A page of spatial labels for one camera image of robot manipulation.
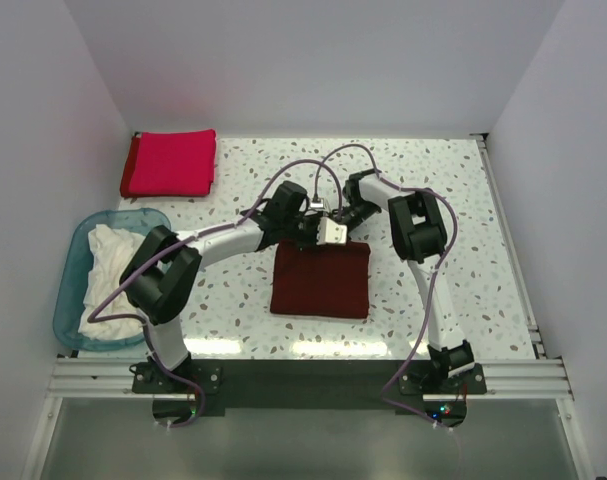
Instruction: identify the dark red t-shirt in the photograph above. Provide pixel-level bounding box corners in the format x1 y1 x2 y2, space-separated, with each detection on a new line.
270 241 371 320

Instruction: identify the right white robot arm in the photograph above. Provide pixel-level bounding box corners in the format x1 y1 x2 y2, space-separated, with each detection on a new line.
343 170 475 393

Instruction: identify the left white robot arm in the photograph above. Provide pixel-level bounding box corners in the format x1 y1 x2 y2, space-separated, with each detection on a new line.
118 181 330 392

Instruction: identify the folded pink red t-shirt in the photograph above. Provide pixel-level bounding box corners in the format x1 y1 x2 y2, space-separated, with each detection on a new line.
120 129 217 198

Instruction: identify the crumpled white t-shirt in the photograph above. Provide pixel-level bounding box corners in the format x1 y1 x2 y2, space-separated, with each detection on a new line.
78 224 144 341

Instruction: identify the blue plastic basket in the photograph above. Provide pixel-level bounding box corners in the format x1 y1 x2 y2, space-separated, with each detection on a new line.
53 208 172 352

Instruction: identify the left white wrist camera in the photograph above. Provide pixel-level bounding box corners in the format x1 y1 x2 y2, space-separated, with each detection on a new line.
316 216 348 246

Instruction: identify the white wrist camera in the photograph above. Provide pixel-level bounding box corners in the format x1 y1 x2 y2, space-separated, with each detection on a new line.
309 197 331 213
316 216 348 246

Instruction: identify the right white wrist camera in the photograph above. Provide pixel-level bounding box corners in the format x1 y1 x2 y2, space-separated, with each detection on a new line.
309 197 331 213

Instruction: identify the aluminium frame rail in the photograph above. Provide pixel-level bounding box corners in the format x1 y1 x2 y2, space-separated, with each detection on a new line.
47 358 573 400

